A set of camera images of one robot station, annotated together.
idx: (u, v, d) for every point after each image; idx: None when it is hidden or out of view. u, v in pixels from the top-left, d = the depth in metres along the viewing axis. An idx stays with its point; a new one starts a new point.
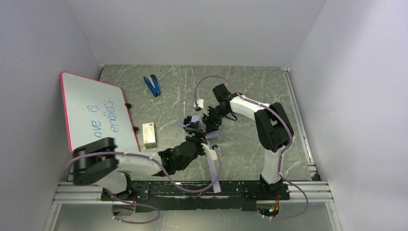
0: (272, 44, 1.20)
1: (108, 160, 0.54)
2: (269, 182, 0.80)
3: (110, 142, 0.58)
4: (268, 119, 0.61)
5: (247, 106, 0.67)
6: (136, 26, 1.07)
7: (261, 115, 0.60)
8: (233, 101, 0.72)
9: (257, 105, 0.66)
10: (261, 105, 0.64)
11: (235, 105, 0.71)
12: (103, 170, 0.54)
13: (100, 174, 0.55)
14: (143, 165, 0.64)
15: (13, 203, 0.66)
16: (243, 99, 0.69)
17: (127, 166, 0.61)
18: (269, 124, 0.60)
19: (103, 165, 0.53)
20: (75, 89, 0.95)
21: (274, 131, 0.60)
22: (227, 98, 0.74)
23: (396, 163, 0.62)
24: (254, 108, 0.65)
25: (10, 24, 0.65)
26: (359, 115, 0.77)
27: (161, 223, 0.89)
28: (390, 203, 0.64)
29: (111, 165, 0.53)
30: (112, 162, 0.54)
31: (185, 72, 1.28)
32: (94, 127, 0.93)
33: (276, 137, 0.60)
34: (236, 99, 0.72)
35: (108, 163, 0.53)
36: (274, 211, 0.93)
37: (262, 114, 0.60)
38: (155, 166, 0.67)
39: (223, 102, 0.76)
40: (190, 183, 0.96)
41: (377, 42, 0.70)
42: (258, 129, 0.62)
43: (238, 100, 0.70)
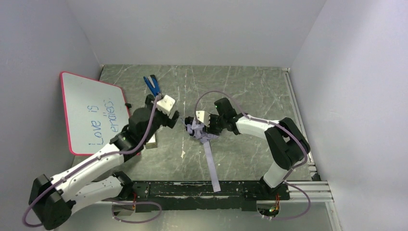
0: (272, 44, 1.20)
1: (50, 197, 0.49)
2: (271, 186, 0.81)
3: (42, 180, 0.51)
4: (281, 137, 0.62)
5: (255, 124, 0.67)
6: (136, 25, 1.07)
7: (272, 134, 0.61)
8: (240, 121, 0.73)
9: (266, 123, 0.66)
10: (270, 123, 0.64)
11: (242, 125, 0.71)
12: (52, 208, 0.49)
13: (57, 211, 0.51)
14: (97, 168, 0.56)
15: (13, 203, 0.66)
16: (249, 119, 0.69)
17: (83, 183, 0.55)
18: (282, 143, 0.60)
19: (49, 203, 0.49)
20: (75, 89, 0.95)
21: (289, 148, 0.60)
22: (234, 121, 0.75)
23: (397, 164, 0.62)
24: (264, 126, 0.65)
25: (10, 24, 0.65)
26: (359, 115, 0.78)
27: (161, 223, 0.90)
28: (390, 203, 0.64)
29: (57, 198, 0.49)
30: (58, 195, 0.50)
31: (185, 72, 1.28)
32: (94, 127, 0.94)
33: (292, 156, 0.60)
34: (243, 119, 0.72)
35: (54, 198, 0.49)
36: (274, 211, 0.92)
37: (273, 132, 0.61)
38: (112, 158, 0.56)
39: (230, 125, 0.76)
40: (190, 183, 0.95)
41: (377, 41, 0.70)
42: (272, 148, 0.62)
43: (245, 120, 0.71)
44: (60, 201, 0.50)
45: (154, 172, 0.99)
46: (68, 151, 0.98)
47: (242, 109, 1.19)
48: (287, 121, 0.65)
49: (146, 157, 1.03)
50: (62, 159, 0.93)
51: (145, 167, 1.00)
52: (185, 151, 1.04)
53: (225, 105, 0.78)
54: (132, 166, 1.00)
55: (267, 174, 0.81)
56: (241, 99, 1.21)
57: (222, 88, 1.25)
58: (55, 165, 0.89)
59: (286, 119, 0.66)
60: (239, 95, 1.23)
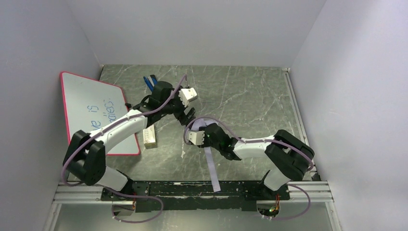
0: (273, 44, 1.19)
1: (93, 146, 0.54)
2: (274, 189, 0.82)
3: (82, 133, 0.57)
4: (282, 151, 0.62)
5: (252, 145, 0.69)
6: (136, 25, 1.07)
7: (273, 152, 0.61)
8: (237, 149, 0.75)
9: (262, 141, 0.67)
10: (266, 140, 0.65)
11: (240, 151, 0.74)
12: (95, 157, 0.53)
13: (97, 161, 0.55)
14: (127, 127, 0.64)
15: (14, 203, 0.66)
16: (244, 142, 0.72)
17: (115, 140, 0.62)
18: (284, 156, 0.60)
19: (92, 150, 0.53)
20: (75, 89, 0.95)
21: (293, 160, 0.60)
22: (233, 151, 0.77)
23: (397, 164, 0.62)
24: (262, 146, 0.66)
25: (10, 24, 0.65)
26: (359, 115, 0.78)
27: (161, 223, 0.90)
28: (391, 203, 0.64)
29: (99, 146, 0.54)
30: (99, 143, 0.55)
31: (185, 72, 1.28)
32: (94, 127, 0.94)
33: (299, 165, 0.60)
34: (238, 145, 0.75)
35: (95, 146, 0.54)
36: (274, 211, 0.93)
37: (274, 148, 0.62)
38: (139, 118, 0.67)
39: (229, 155, 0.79)
40: (190, 183, 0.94)
41: (377, 42, 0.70)
42: (277, 164, 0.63)
43: (241, 145, 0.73)
44: (101, 150, 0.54)
45: (154, 172, 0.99)
46: None
47: (242, 109, 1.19)
48: (282, 134, 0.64)
49: (146, 157, 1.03)
50: (62, 159, 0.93)
51: (145, 167, 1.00)
52: (184, 151, 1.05)
53: (219, 134, 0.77)
54: (132, 166, 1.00)
55: (267, 175, 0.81)
56: (241, 99, 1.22)
57: (222, 88, 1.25)
58: (55, 165, 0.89)
59: (281, 131, 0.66)
60: (239, 95, 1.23)
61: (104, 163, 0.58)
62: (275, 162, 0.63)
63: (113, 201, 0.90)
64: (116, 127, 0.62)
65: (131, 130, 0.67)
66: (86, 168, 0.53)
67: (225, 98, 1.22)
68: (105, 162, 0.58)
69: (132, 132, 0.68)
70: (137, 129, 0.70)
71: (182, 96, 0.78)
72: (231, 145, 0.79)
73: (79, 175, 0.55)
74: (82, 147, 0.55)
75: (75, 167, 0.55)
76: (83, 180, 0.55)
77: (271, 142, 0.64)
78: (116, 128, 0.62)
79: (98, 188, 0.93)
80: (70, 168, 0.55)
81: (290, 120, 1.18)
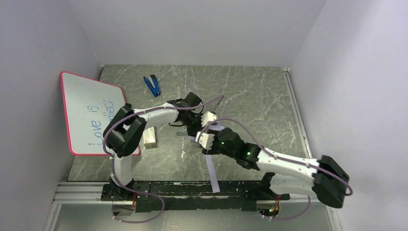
0: (272, 44, 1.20)
1: (135, 120, 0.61)
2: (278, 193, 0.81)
3: (126, 108, 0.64)
4: (328, 181, 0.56)
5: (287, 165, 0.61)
6: (135, 25, 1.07)
7: (322, 183, 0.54)
8: (260, 157, 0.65)
9: (303, 164, 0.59)
10: (311, 165, 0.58)
11: (263, 163, 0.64)
12: (135, 129, 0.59)
13: (136, 135, 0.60)
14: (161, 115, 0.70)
15: (13, 204, 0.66)
16: (276, 158, 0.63)
17: (150, 122, 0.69)
18: (330, 184, 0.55)
19: (134, 123, 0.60)
20: (75, 89, 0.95)
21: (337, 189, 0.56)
22: (253, 161, 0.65)
23: (398, 164, 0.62)
24: (303, 170, 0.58)
25: (11, 24, 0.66)
26: (359, 116, 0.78)
27: (161, 223, 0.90)
28: (392, 203, 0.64)
29: (141, 121, 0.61)
30: (141, 119, 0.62)
31: (185, 72, 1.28)
32: (94, 127, 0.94)
33: (341, 194, 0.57)
34: (265, 156, 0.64)
35: (138, 121, 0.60)
36: (274, 211, 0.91)
37: (321, 178, 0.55)
38: (174, 110, 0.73)
39: (246, 163, 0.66)
40: (191, 183, 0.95)
41: (378, 41, 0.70)
42: (317, 192, 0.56)
43: (269, 158, 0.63)
44: (142, 125, 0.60)
45: (154, 172, 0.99)
46: (68, 151, 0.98)
47: (241, 109, 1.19)
48: (327, 160, 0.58)
49: (146, 157, 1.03)
50: (62, 159, 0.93)
51: (145, 167, 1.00)
52: (185, 151, 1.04)
53: (236, 142, 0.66)
54: (132, 166, 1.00)
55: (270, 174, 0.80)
56: (241, 99, 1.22)
57: (222, 88, 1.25)
58: (55, 165, 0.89)
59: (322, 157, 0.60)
60: (239, 95, 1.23)
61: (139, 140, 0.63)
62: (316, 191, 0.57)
63: (113, 200, 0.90)
64: (153, 111, 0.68)
65: (164, 118, 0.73)
66: (124, 138, 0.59)
67: (225, 98, 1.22)
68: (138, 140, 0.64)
69: (163, 120, 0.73)
70: (166, 120, 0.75)
71: (203, 117, 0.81)
72: (252, 152, 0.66)
73: (115, 145, 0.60)
74: (125, 119, 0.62)
75: (114, 136, 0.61)
76: (119, 150, 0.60)
77: (317, 171, 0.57)
78: (155, 111, 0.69)
79: (98, 188, 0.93)
80: (108, 137, 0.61)
81: (290, 120, 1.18)
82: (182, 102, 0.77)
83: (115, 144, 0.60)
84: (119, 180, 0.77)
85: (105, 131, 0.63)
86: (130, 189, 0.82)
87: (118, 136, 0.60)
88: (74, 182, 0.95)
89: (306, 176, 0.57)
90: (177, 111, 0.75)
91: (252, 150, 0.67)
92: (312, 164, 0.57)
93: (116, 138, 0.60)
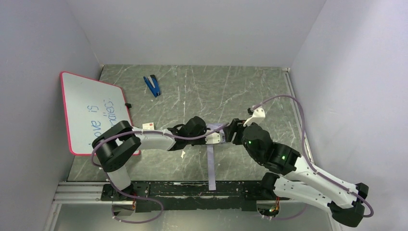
0: (272, 44, 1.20)
1: (129, 139, 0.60)
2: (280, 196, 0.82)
3: (125, 124, 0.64)
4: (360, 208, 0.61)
5: (327, 185, 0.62)
6: (135, 26, 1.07)
7: (359, 212, 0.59)
8: (298, 167, 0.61)
9: (345, 189, 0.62)
10: (353, 193, 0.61)
11: (301, 174, 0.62)
12: (127, 148, 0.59)
13: (125, 154, 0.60)
14: (157, 140, 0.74)
15: (13, 203, 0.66)
16: (316, 173, 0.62)
17: (146, 143, 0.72)
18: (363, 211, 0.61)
19: (128, 143, 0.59)
20: (75, 89, 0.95)
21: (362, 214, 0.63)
22: (285, 164, 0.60)
23: (398, 165, 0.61)
24: (342, 195, 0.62)
25: (11, 23, 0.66)
26: (359, 115, 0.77)
27: (161, 223, 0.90)
28: (391, 203, 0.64)
29: (135, 141, 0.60)
30: (136, 138, 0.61)
31: (185, 72, 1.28)
32: (94, 127, 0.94)
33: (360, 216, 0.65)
34: (304, 168, 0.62)
35: (133, 140, 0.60)
36: (274, 211, 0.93)
37: (360, 207, 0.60)
38: (171, 139, 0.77)
39: (276, 167, 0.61)
40: (190, 183, 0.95)
41: (377, 41, 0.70)
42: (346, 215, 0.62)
43: (308, 171, 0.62)
44: (133, 146, 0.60)
45: (154, 172, 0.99)
46: (68, 151, 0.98)
47: (241, 109, 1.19)
48: (365, 189, 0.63)
49: (146, 157, 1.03)
50: (62, 158, 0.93)
51: (145, 167, 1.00)
52: (184, 152, 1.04)
53: (265, 143, 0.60)
54: (132, 166, 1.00)
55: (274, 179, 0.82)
56: (241, 99, 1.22)
57: (222, 88, 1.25)
58: (55, 165, 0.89)
59: (361, 185, 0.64)
60: (239, 95, 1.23)
61: (127, 158, 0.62)
62: (344, 212, 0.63)
63: (113, 201, 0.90)
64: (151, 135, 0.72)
65: (161, 143, 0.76)
66: (113, 156, 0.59)
67: (225, 98, 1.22)
68: (127, 158, 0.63)
69: (159, 145, 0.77)
70: (162, 145, 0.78)
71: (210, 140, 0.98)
72: (287, 157, 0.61)
73: (102, 160, 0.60)
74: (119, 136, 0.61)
75: (104, 150, 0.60)
76: (104, 165, 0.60)
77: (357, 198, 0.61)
78: (153, 134, 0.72)
79: (98, 188, 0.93)
80: (98, 149, 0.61)
81: (290, 120, 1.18)
82: (183, 130, 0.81)
83: (103, 158, 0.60)
84: (115, 185, 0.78)
85: (96, 141, 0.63)
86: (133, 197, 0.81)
87: (108, 152, 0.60)
88: (74, 182, 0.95)
89: (344, 200, 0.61)
90: (174, 139, 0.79)
91: (287, 154, 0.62)
92: (354, 192, 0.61)
93: (105, 153, 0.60)
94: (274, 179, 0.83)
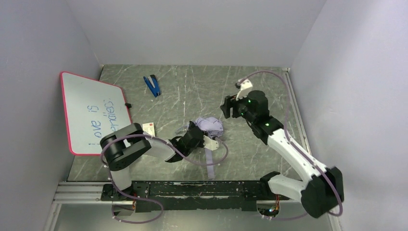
0: (272, 43, 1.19)
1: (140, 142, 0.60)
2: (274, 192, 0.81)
3: (137, 126, 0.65)
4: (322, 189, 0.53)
5: (294, 154, 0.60)
6: (135, 25, 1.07)
7: (314, 184, 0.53)
8: (275, 134, 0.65)
9: (311, 164, 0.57)
10: (316, 168, 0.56)
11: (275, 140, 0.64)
12: (138, 151, 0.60)
13: (134, 156, 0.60)
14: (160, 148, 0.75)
15: (13, 203, 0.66)
16: (289, 142, 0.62)
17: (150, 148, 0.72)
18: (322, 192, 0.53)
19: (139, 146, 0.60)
20: (75, 89, 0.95)
21: (325, 201, 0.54)
22: (266, 131, 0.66)
23: (398, 165, 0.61)
24: (306, 167, 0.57)
25: (11, 23, 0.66)
26: (359, 115, 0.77)
27: (161, 223, 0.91)
28: (390, 203, 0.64)
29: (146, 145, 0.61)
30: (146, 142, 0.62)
31: (185, 72, 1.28)
32: (94, 127, 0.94)
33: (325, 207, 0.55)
34: (280, 136, 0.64)
35: (143, 143, 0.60)
36: (274, 211, 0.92)
37: (317, 182, 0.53)
38: (172, 150, 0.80)
39: (259, 132, 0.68)
40: (190, 183, 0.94)
41: (378, 41, 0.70)
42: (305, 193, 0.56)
43: (282, 139, 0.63)
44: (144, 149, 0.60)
45: (154, 172, 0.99)
46: (68, 151, 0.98)
47: None
48: (336, 175, 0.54)
49: (146, 157, 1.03)
50: (62, 158, 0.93)
51: (145, 167, 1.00)
52: None
53: (260, 108, 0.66)
54: (132, 166, 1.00)
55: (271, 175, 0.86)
56: None
57: (222, 88, 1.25)
58: (55, 165, 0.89)
59: (335, 168, 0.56)
60: None
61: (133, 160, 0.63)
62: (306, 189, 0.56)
63: (113, 201, 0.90)
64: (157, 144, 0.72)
65: (163, 151, 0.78)
66: (122, 158, 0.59)
67: None
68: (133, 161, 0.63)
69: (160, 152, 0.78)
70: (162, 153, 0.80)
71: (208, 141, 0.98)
72: (270, 126, 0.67)
73: (110, 160, 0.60)
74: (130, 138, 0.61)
75: (112, 150, 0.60)
76: (110, 165, 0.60)
77: (319, 174, 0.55)
78: (158, 141, 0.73)
79: (98, 188, 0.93)
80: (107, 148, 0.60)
81: (290, 120, 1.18)
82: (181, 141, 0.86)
83: (111, 158, 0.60)
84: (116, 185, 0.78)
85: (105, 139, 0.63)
86: (134, 198, 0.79)
87: (116, 152, 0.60)
88: (74, 182, 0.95)
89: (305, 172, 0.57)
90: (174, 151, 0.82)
91: (273, 124, 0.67)
92: (318, 167, 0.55)
93: (112, 153, 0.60)
94: (274, 174, 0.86)
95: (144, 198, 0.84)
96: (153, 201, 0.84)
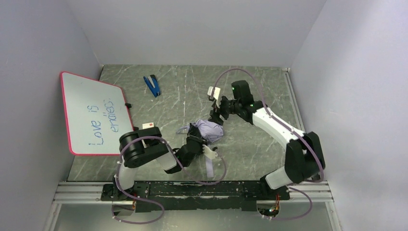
0: (272, 44, 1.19)
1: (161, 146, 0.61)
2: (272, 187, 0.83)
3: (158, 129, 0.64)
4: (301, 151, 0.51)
5: (273, 124, 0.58)
6: (135, 26, 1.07)
7: (292, 146, 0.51)
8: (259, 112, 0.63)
9: (289, 130, 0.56)
10: (294, 132, 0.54)
11: (258, 118, 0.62)
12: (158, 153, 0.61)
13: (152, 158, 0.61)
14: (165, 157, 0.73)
15: (13, 203, 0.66)
16: (269, 116, 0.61)
17: None
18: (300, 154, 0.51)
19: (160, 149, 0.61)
20: (75, 89, 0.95)
21: (305, 166, 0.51)
22: (250, 109, 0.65)
23: (399, 165, 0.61)
24: (285, 134, 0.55)
25: (11, 23, 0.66)
26: (359, 115, 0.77)
27: (161, 223, 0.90)
28: (391, 203, 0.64)
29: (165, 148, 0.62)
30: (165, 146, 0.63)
31: (185, 72, 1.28)
32: (94, 127, 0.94)
33: (307, 171, 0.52)
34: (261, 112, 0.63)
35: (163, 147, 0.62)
36: (274, 211, 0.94)
37: (295, 144, 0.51)
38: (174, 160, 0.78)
39: (244, 113, 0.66)
40: (190, 183, 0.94)
41: (377, 41, 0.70)
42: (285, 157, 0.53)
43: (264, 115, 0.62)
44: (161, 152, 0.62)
45: (154, 172, 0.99)
46: (68, 151, 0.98)
47: None
48: (312, 138, 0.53)
49: None
50: (62, 158, 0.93)
51: (145, 167, 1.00)
52: None
53: (242, 91, 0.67)
54: None
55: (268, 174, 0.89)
56: None
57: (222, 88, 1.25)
58: (55, 165, 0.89)
59: (312, 134, 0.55)
60: None
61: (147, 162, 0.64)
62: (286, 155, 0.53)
63: (113, 201, 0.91)
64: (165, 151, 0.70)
65: (167, 160, 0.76)
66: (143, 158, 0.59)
67: None
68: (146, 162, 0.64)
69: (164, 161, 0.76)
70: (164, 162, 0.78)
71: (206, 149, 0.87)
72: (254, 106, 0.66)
73: (130, 159, 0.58)
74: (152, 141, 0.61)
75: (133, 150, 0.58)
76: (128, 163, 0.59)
77: (297, 138, 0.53)
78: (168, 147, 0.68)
79: (98, 188, 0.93)
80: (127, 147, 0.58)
81: (290, 120, 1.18)
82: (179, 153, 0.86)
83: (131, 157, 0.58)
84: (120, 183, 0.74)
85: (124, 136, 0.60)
86: (134, 198, 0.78)
87: (137, 153, 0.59)
88: (74, 182, 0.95)
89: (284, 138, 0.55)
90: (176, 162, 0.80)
91: (256, 104, 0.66)
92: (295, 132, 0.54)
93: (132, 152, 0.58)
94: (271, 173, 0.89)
95: (143, 198, 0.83)
96: (153, 202, 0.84)
